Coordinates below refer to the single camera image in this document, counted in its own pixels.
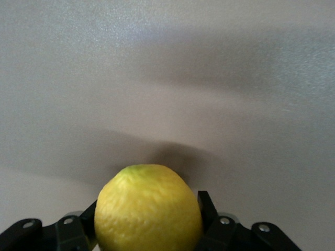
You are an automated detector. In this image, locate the yellow lemon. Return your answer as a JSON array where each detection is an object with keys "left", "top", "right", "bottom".
[{"left": 93, "top": 164, "right": 204, "bottom": 251}]

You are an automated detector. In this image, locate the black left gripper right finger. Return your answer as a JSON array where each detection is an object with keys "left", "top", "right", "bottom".
[{"left": 197, "top": 190, "right": 302, "bottom": 251}]

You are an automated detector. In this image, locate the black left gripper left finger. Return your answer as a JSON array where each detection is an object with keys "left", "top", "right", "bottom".
[{"left": 0, "top": 199, "right": 98, "bottom": 251}]

